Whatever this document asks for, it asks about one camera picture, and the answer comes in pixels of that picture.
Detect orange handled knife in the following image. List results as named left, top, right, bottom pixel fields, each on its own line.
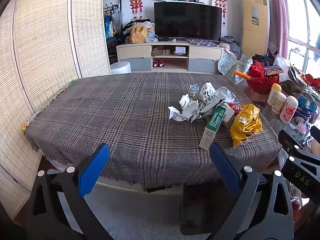
left=234, top=70, right=251, bottom=80

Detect yellow cap lotion bottle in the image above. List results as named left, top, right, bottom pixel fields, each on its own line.
left=266, top=83, right=282, bottom=106

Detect blue tin box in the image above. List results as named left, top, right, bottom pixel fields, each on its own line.
left=291, top=107, right=312, bottom=125

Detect green white medicine box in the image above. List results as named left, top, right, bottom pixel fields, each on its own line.
left=199, top=102, right=228, bottom=151

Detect beige grey TV cabinet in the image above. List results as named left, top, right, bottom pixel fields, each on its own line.
left=117, top=41, right=225, bottom=74

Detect small white paper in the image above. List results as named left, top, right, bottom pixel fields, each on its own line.
left=168, top=94, right=200, bottom=122

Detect grey plaid tablecloth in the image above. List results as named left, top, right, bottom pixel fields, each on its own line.
left=24, top=71, right=282, bottom=187

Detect black flat television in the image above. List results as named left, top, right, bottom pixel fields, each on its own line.
left=154, top=2, right=222, bottom=41

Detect bamboo folding screen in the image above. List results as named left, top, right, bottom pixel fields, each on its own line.
left=1, top=0, right=111, bottom=218

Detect white round stool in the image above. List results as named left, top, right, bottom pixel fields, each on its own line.
left=110, top=61, right=131, bottom=75

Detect yellow plush toy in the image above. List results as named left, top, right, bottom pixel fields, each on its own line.
left=129, top=24, right=148, bottom=44

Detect red cigarette pack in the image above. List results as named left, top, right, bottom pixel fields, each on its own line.
left=228, top=102, right=243, bottom=114

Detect clear plastic wrapper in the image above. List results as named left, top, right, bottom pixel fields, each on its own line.
left=216, top=87, right=239, bottom=103

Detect pink curtain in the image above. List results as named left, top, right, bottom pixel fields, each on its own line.
left=272, top=0, right=289, bottom=58

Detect floral patterned cloth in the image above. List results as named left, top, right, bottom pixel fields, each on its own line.
left=217, top=54, right=253, bottom=77

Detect yellow snack bag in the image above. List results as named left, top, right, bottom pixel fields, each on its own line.
left=229, top=103, right=263, bottom=147

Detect white lozenge packaging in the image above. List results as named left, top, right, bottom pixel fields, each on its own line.
left=196, top=82, right=229, bottom=119

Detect white cream lotion bottle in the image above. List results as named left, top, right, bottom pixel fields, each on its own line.
left=271, top=92, right=287, bottom=114

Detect beige standing air conditioner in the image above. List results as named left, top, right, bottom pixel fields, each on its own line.
left=241, top=0, right=270, bottom=57

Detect red woven basket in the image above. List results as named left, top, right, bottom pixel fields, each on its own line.
left=247, top=60, right=279, bottom=95

